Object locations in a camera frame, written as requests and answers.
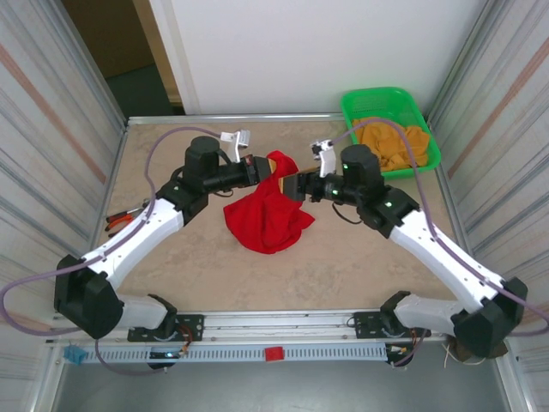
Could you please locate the red t-shirt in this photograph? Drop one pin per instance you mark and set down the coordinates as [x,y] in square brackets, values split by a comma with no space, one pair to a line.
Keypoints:
[266,219]

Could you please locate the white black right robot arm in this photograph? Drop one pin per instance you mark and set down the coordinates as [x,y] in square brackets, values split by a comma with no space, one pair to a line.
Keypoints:
[437,253]

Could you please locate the mustard orange cloth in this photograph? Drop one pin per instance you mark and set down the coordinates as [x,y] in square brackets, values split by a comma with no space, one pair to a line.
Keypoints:
[386,146]

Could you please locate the green plastic basket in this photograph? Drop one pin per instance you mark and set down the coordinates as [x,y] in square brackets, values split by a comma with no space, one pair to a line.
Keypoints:
[386,96]

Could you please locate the brown wooden door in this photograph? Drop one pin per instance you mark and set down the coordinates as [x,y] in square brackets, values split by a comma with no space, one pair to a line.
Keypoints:
[107,34]

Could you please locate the small red block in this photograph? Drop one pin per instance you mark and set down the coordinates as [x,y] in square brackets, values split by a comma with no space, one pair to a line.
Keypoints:
[274,353]

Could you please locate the small circuit board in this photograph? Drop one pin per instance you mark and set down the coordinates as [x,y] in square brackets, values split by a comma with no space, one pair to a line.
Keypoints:
[401,349]
[165,354]

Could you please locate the aluminium mounting rail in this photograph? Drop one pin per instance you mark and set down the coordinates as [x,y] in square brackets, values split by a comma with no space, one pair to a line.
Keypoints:
[279,319]

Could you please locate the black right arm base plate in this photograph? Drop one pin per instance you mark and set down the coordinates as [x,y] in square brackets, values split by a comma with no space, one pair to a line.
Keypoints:
[362,324]

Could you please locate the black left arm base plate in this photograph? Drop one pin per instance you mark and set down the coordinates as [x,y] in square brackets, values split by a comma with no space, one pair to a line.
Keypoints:
[193,326]

